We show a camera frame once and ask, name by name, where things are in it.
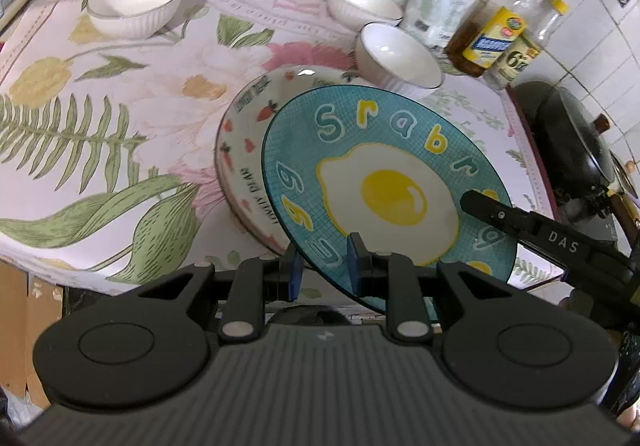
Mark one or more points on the black wok with lid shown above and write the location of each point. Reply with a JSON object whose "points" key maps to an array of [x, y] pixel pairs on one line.
{"points": [[565, 136]]}

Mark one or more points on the floral tablecloth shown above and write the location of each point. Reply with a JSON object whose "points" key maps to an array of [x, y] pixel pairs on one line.
{"points": [[125, 126]]}

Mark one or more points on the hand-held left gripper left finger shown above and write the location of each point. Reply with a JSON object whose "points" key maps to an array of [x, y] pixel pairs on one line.
{"points": [[295, 276]]}

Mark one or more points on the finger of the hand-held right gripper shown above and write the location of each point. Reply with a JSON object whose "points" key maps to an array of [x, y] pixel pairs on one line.
{"points": [[500, 211]]}

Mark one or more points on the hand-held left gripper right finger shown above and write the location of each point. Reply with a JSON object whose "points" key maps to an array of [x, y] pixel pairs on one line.
{"points": [[356, 261]]}

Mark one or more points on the white plastic packet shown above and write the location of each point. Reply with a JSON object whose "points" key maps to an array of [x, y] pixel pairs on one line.
{"points": [[435, 6]]}

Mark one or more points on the clear vinegar bottle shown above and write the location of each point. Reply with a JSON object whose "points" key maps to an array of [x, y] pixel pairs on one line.
{"points": [[520, 61]]}

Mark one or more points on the white ribbed bowl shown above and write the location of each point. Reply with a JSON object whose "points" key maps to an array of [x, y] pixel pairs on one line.
{"points": [[362, 1], [397, 59], [135, 1]]}

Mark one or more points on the pink rabbit print plate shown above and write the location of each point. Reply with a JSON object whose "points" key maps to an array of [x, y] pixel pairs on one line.
{"points": [[245, 146]]}

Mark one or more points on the blue fried egg plate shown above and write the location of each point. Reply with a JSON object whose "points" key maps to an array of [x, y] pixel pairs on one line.
{"points": [[390, 151]]}

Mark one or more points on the yellow label oil bottle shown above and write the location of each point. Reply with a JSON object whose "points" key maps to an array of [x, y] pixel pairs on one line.
{"points": [[492, 39]]}

